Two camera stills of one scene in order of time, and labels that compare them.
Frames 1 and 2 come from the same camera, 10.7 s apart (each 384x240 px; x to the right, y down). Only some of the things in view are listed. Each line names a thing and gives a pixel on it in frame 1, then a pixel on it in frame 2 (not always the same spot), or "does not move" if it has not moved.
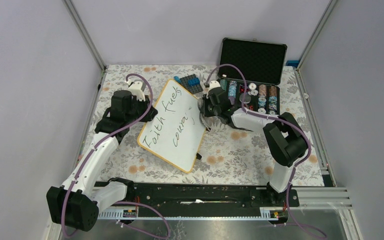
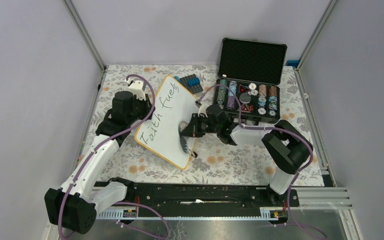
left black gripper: x=146 y=104 does not move
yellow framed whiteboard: x=175 y=134 does not move
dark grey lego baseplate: x=193 y=89 does not move
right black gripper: x=206 y=99 -> x=193 y=130
